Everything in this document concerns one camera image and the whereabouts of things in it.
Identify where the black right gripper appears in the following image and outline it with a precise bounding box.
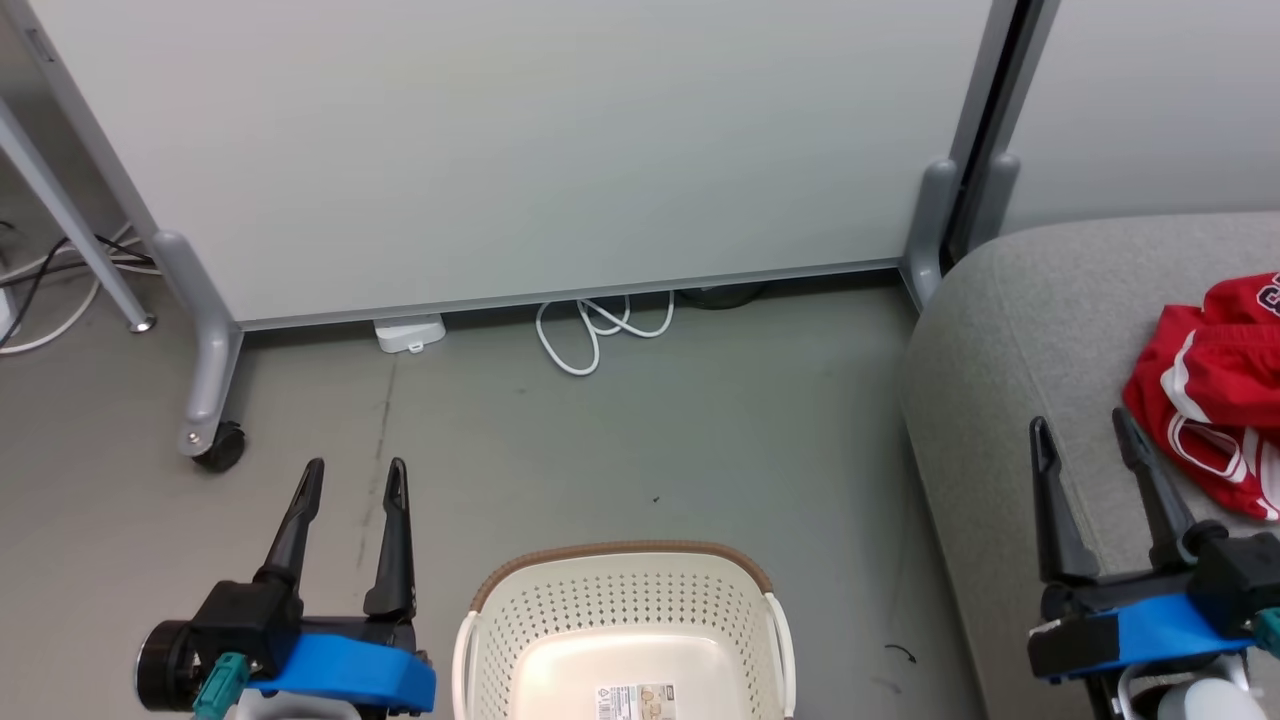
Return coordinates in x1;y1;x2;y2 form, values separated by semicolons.
1029;407;1280;633

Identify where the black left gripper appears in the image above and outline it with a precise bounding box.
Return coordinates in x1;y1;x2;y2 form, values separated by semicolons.
136;458;421;714

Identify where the red white striped garment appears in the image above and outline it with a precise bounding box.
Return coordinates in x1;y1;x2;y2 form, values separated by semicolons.
1121;303;1280;524

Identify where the cream perforated laundry basket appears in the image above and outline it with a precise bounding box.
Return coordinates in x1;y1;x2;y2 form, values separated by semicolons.
451;540;798;720

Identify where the printed basket sticker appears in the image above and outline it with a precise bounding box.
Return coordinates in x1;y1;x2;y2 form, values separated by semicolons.
596;682;677;720

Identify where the black caster wheel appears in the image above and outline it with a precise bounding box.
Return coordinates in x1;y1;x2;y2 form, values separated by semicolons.
191;421;247;474

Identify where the grey fabric sofa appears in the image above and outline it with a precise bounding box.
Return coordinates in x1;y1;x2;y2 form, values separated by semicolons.
897;211;1280;720

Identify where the white power adapter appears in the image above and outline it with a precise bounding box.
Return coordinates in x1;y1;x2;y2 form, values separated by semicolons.
374;313;448;355

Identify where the grey partition foot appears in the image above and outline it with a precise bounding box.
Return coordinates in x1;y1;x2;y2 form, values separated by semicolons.
149;231;246;459
899;158;961;311
962;151;1021;259

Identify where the grey metal table leg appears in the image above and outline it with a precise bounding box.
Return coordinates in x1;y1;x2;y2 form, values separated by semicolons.
0;95;156;334

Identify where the narrow white partition panel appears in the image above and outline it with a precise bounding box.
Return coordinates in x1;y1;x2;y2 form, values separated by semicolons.
1000;0;1280;237

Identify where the large white partition panel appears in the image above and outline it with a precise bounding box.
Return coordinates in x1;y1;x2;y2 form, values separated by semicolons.
0;0;1021;333

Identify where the dark object under partition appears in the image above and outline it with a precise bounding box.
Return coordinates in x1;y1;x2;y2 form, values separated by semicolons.
678;282;772;312

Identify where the white looped cable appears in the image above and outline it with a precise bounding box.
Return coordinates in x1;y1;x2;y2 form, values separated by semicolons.
534;289;677;378

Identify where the white floor cable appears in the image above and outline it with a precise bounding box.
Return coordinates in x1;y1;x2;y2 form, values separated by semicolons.
0;222;161;357

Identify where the black floor cable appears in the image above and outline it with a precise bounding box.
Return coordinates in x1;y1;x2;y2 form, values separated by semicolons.
0;220;156;351

